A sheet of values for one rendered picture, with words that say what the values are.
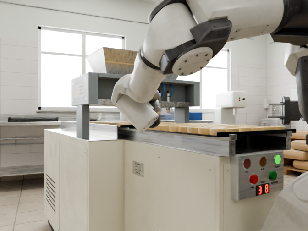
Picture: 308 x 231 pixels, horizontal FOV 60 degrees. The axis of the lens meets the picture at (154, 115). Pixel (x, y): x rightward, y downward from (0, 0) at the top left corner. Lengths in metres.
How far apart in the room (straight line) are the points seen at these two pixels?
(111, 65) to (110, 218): 0.80
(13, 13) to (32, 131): 1.78
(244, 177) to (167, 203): 0.36
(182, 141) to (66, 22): 3.91
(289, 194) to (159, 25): 0.57
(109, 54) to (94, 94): 0.24
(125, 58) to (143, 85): 0.95
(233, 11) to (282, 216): 0.62
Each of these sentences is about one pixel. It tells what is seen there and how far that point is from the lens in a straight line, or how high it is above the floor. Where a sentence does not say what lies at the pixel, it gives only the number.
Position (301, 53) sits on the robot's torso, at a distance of 0.74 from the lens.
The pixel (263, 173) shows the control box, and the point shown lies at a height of 0.77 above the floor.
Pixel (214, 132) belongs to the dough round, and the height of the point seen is 0.91.
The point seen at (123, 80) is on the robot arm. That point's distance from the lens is 0.63.
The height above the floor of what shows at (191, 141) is 0.87.
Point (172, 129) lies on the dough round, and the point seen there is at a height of 0.91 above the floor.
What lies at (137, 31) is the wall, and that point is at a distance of 4.97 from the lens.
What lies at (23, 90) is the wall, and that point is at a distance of 4.47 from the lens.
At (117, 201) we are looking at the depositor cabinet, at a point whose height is 0.52.
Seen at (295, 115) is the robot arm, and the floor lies 0.96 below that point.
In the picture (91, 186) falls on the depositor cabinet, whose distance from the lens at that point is 1.40.
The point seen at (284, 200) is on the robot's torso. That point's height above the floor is 0.73.
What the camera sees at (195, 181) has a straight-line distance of 0.96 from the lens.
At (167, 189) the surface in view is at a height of 0.67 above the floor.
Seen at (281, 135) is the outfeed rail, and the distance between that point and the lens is 1.08.
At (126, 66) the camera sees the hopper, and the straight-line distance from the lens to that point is 1.52.
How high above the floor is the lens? 0.97
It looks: level
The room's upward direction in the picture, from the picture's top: straight up
